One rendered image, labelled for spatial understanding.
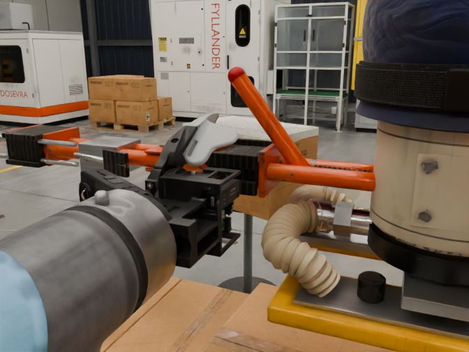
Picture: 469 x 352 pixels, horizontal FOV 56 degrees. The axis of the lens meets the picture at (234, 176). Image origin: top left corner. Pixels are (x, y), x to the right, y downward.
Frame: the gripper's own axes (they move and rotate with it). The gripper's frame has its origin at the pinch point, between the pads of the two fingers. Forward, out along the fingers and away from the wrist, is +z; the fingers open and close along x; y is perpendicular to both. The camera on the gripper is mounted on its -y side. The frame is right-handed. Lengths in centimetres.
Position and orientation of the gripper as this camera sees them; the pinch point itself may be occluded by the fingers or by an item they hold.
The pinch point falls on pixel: (212, 174)
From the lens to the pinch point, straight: 54.7
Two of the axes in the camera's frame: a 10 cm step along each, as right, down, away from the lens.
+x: 0.0, -9.6, -2.8
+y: 9.3, 1.1, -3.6
